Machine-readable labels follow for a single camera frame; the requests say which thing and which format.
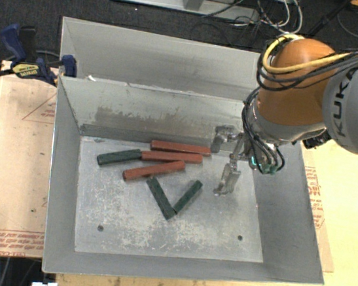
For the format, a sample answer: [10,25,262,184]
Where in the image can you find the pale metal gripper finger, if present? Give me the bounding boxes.
[211,123,245,158]
[213,158,243,200]

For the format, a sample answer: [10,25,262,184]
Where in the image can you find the red-brown flat block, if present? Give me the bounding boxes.
[121,151,187,190]
[149,139,213,159]
[139,145,205,170]

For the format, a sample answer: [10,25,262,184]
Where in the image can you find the dark green flat block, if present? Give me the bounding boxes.
[141,175,181,223]
[96,142,144,172]
[171,177,205,218]

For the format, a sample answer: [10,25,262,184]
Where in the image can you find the grey metal bin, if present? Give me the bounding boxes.
[27,16,356,286]

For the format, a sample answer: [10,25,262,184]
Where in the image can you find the brown cardboard board, red print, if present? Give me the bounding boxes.
[0,59,357,286]

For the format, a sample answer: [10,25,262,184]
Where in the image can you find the black cylinder on white bracket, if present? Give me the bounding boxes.
[301,126,333,153]

